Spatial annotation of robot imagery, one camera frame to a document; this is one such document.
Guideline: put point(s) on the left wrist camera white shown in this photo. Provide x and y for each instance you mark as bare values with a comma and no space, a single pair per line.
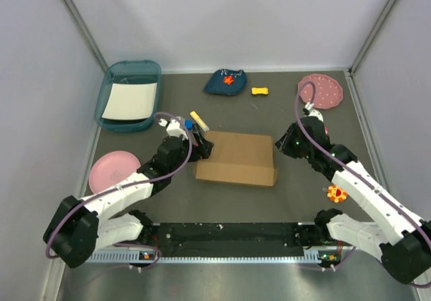
175,127

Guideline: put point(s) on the orange yellow flower charm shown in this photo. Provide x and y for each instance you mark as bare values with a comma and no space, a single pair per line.
335,193

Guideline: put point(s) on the plain pink plate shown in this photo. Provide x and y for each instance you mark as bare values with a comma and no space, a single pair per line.
111,169

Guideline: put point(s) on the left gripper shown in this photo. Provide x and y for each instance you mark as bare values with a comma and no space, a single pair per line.
203,149

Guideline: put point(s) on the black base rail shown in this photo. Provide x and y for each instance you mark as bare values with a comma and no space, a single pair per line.
225,240

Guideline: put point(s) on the white paper sheet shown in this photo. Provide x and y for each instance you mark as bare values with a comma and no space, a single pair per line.
130,102

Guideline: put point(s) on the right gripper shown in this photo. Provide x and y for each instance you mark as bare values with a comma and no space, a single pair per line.
283,144

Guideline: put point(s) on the pink dotted plate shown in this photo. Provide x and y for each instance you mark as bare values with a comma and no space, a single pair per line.
328,92

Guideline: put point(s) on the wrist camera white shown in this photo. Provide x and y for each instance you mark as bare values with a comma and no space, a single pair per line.
309,110
175,127

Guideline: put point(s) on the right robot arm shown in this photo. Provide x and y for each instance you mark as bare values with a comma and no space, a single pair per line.
363,200

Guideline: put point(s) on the brown cardboard box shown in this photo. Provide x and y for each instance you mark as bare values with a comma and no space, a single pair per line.
239,158

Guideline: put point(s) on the teal plastic bin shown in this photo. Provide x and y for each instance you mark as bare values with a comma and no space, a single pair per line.
128,72

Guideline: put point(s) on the dark blue fish dish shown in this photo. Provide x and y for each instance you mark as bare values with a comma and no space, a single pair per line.
226,82

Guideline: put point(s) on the aluminium frame profile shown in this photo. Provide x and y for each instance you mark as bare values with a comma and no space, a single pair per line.
76,243

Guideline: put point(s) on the blue small eraser block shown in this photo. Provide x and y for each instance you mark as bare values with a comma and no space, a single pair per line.
188,124

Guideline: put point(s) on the yellow pink marker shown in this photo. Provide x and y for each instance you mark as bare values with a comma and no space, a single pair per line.
199,121

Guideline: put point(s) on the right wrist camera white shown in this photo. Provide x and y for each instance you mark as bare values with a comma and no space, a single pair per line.
309,110

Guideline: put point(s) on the yellow bone sponge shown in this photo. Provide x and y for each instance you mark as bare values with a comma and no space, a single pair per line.
259,91

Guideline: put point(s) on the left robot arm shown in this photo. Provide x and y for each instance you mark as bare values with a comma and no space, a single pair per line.
118,200

